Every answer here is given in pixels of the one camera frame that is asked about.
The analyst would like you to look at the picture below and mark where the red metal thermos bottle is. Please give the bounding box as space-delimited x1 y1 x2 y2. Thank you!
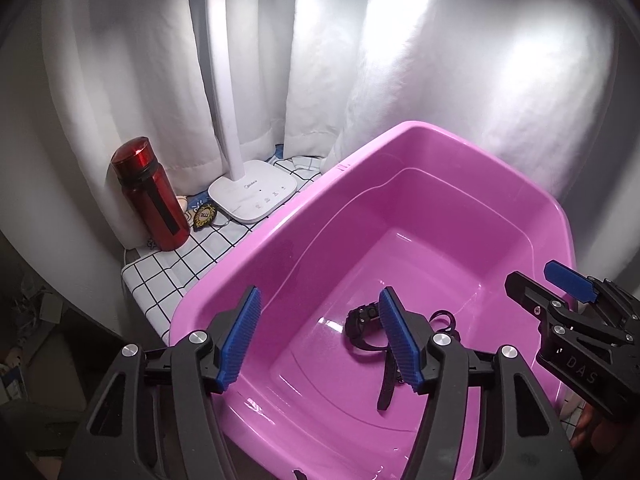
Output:
111 136 190 252

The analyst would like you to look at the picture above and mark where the pink plastic tub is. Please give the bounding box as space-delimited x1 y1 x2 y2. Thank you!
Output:
169 122 575 479

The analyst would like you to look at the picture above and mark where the black white checkered tablecloth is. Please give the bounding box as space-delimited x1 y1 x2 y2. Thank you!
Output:
120 144 324 346

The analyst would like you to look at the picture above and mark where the white curtain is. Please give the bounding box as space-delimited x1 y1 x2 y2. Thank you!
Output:
1 0 639 278

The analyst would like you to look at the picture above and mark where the person right hand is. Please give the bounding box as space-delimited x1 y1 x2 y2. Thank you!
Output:
570 404 617 453

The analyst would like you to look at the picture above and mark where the white desk lamp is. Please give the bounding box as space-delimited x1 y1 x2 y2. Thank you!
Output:
204 0 300 226

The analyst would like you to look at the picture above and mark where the gold black badge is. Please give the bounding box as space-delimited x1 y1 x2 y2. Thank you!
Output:
192 202 217 232

